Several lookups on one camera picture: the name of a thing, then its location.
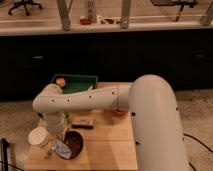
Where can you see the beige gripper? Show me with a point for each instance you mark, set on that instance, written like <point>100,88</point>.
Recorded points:
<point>54,137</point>

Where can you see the blue-grey triangular towel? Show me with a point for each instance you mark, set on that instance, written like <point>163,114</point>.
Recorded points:
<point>62,149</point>

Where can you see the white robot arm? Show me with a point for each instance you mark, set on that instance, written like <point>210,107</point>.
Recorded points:
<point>155,118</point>

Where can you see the purple bowl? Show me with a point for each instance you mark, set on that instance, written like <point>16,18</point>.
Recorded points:
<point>74,141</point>

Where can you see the orange bowl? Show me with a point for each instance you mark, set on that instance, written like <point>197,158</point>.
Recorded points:
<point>119,112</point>

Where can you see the small metal utensil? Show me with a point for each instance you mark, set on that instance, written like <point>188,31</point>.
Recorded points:
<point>49,152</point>

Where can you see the green leafy vegetable toy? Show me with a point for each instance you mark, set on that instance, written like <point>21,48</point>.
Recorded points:
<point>68,117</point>

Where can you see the wooden block with dark side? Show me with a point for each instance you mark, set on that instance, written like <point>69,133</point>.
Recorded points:
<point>83,122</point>

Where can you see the black stand at left edge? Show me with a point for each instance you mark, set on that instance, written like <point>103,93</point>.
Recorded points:
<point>3,153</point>

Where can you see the orange bread toy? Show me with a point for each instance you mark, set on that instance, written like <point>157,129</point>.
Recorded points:
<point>61,82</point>

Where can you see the green plastic tray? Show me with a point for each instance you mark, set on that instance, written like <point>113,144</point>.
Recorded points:
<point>76,83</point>

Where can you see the red object on shelf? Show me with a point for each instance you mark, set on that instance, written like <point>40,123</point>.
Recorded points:
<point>85,21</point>

